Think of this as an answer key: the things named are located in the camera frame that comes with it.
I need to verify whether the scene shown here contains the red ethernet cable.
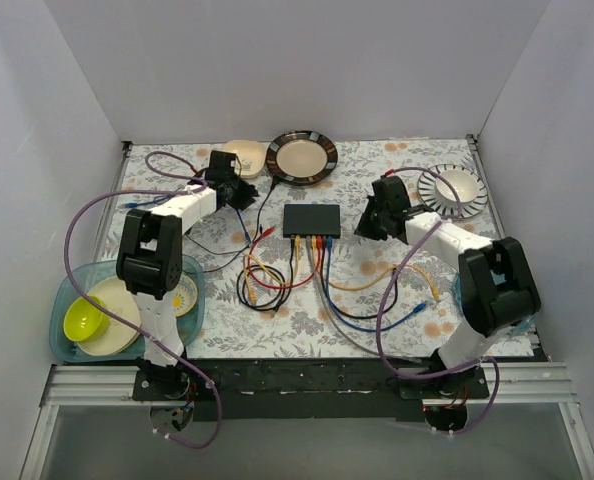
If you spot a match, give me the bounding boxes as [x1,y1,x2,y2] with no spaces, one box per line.
[241,227,324,291]

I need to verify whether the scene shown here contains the dark grey network switch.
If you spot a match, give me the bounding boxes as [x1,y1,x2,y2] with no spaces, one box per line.
[282,204,341,239]

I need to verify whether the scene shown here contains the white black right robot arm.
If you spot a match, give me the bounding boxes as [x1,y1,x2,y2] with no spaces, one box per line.
[355,170,541,398]

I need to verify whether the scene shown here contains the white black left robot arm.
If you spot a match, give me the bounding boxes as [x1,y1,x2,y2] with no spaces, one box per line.
[116,150,258,400]

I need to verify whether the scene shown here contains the cream square panda dish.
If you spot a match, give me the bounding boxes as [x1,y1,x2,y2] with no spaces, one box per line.
[223,140,266,180]

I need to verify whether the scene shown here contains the blue striped white plate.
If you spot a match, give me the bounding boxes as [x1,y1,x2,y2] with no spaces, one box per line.
[417,164,488,219]

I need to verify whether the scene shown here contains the dark rimmed beige plate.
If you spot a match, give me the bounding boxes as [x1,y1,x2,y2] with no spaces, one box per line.
[265,130,339,186]

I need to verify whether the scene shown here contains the small white bowl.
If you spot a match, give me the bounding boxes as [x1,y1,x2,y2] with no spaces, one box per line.
[435,169,480,205]

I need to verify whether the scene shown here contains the floral patterned tablecloth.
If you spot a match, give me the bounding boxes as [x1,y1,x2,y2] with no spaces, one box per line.
[96,138,534,359]

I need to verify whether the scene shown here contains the daisy patterned glass bowl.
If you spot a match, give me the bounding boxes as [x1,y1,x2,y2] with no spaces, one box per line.
[173,274,199,318]

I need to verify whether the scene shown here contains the teal scalloped plate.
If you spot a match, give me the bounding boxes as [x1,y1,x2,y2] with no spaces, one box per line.
[452,274,534,337]

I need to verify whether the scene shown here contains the cream plate in tray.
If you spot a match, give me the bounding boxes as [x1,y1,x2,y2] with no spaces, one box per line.
[76,276,141,357]

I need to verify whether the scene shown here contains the teal transparent plastic tray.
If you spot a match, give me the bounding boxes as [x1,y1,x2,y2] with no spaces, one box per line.
[48,255,205,364]

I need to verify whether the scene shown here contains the lime green bowl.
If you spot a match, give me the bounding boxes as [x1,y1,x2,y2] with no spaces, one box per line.
[63,296,110,343]

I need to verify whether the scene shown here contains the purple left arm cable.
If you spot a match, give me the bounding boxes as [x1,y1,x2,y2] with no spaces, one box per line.
[64,151,223,450]

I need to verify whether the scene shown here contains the black ethernet cable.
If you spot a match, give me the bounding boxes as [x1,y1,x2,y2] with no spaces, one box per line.
[235,237,396,319]

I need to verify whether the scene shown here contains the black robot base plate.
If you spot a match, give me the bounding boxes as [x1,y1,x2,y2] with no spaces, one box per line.
[132,358,489,422]

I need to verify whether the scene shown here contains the aluminium frame rail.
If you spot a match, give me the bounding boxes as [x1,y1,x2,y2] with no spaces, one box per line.
[40,363,578,407]

